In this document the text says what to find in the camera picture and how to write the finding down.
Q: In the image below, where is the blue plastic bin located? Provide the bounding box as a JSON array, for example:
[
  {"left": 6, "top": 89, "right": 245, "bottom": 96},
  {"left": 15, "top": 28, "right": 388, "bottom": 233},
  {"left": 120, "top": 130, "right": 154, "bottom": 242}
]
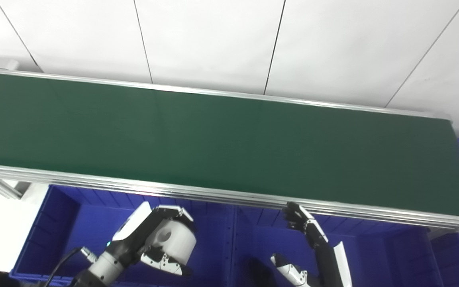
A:
[
  {"left": 10, "top": 185, "right": 236, "bottom": 287},
  {"left": 231, "top": 205, "right": 433, "bottom": 287}
]

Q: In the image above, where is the aluminium conveyor leg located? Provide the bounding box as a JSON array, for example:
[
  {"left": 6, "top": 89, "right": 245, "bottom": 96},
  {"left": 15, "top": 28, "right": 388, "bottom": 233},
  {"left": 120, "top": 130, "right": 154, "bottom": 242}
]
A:
[{"left": 0, "top": 177, "right": 31, "bottom": 200}]

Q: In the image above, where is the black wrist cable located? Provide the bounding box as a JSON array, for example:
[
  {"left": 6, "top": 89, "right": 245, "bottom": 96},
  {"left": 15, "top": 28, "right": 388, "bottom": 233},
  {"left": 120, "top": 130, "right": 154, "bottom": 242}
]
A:
[{"left": 44, "top": 247, "right": 96, "bottom": 287}]

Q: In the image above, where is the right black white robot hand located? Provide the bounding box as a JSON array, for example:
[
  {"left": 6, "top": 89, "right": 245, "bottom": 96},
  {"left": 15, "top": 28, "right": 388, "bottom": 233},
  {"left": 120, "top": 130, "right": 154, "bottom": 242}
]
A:
[{"left": 270, "top": 201, "right": 353, "bottom": 287}]

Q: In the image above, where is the green conveyor belt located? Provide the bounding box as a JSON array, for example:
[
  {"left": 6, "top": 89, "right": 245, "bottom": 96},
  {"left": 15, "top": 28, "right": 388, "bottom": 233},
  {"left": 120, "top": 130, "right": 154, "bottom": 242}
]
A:
[
  {"left": 0, "top": 72, "right": 459, "bottom": 219},
  {"left": 0, "top": 66, "right": 459, "bottom": 236}
]

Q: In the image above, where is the white plastic part with holes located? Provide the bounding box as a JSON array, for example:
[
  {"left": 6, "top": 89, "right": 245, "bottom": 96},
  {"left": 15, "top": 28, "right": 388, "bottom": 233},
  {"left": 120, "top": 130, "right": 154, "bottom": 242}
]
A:
[{"left": 149, "top": 219, "right": 197, "bottom": 266}]

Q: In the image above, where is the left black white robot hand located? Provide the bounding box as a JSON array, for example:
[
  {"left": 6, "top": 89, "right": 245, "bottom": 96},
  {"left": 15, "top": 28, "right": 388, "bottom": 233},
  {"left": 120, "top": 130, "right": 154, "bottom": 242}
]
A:
[{"left": 111, "top": 201, "right": 197, "bottom": 277}]

